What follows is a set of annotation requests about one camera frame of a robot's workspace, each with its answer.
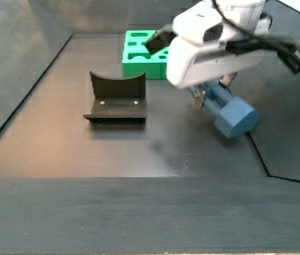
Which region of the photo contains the blue three prong object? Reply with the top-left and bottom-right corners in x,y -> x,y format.
197,81 -> 258,138

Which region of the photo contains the black camera cable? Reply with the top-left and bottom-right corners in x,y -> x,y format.
209,0 -> 264,43

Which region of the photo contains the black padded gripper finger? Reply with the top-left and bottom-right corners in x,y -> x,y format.
187,86 -> 205,109

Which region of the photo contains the green shape sorting block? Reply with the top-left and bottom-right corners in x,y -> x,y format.
122,30 -> 167,80

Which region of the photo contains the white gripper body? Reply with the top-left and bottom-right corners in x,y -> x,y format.
166,0 -> 269,89

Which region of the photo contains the silver green gripper finger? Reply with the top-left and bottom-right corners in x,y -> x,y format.
219,74 -> 237,88

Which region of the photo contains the black curved fixture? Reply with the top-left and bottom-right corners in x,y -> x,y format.
83,72 -> 147,122

